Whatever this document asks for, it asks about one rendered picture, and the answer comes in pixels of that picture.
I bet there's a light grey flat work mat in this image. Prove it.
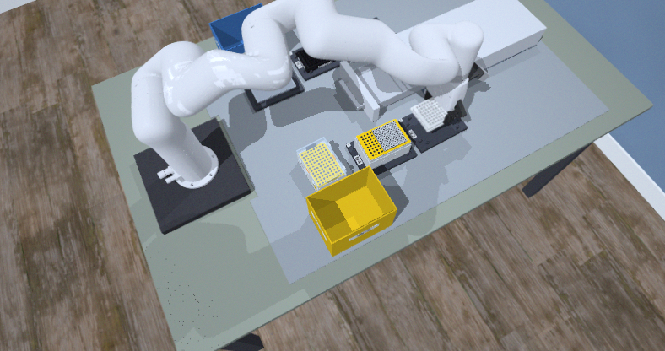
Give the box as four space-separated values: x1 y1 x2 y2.
206 0 609 284

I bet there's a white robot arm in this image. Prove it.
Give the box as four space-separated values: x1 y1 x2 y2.
131 0 490 189

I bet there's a blue open-top bin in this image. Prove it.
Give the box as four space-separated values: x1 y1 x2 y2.
209 3 263 54

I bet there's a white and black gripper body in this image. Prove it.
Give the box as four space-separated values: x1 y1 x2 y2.
426 78 468 111

